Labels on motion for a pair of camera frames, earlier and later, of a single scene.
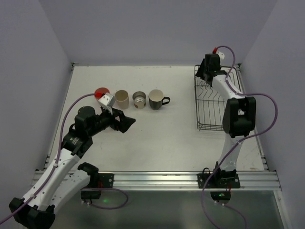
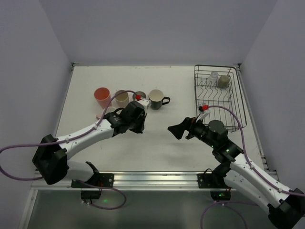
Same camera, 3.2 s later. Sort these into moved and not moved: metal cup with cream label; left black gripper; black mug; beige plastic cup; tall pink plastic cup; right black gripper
Moved: left black gripper; right black gripper
Not moved: metal cup with cream label; black mug; tall pink plastic cup; beige plastic cup
